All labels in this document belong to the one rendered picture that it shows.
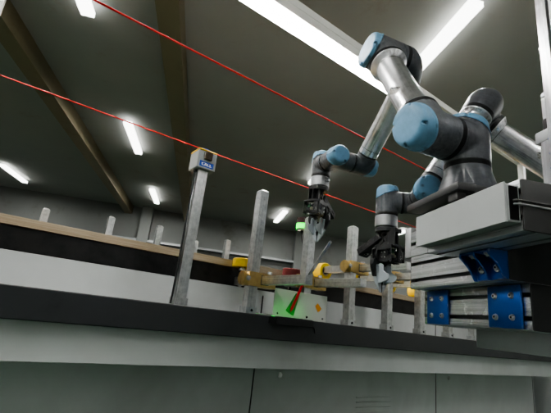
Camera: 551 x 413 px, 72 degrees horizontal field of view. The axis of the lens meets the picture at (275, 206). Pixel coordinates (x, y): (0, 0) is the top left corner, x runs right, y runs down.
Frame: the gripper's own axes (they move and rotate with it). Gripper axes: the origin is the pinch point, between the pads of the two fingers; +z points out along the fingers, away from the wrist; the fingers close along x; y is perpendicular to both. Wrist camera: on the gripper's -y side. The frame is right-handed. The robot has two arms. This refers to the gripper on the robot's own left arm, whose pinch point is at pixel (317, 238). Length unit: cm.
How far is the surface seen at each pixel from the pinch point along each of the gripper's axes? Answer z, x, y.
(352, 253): 0.4, 3.1, -26.9
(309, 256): 6.0, -5.3, -3.9
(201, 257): 12.0, -37.1, 23.6
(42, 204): -201, -1060, -336
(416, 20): -234, -5, -157
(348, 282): 16.1, 13.4, -0.4
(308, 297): 22.2, -4.4, -4.4
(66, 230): 12, -53, 68
